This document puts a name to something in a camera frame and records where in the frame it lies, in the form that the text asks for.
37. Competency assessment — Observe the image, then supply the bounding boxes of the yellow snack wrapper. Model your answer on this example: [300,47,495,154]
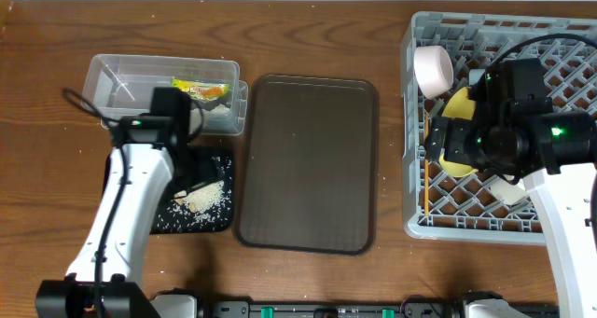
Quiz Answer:
[172,78,230,102]

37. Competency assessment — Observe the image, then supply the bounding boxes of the white tissue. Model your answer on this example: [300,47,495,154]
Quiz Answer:
[189,103,232,133]

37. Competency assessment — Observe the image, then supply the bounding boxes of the yellow plate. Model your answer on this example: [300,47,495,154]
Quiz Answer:
[439,87,478,178]

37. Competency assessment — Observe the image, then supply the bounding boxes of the small pale green cup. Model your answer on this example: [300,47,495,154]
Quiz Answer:
[490,178,528,205]

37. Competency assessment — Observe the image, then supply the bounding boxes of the pile of rice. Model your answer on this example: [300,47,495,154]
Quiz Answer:
[151,154,234,234]

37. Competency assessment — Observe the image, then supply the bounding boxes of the wooden chopstick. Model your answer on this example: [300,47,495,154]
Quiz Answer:
[423,159,430,218]
[423,112,430,147]

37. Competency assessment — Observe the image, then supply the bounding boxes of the white bowl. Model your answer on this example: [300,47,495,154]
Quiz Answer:
[413,46,453,99]

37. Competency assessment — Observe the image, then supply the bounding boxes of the light blue bowl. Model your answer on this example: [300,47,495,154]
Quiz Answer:
[468,69,485,87]

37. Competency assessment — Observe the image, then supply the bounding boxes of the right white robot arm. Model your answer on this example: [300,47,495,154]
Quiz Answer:
[425,58,596,317]

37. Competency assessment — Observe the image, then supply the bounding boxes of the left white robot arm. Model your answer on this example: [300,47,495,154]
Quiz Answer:
[35,87,223,317]

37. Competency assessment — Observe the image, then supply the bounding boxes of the black waste tray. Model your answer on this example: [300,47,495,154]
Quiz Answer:
[93,144,234,238]

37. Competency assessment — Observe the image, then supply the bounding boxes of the grey dishwasher rack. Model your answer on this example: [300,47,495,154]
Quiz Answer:
[400,12,596,245]

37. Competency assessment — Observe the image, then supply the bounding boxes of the clear plastic bin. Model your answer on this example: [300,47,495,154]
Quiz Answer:
[83,54,248,136]

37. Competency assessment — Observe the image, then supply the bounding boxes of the dark brown serving tray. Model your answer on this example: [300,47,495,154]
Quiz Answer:
[235,75,379,256]

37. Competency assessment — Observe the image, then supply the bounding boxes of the black rail at table edge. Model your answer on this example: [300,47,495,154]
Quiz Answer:
[212,299,561,318]

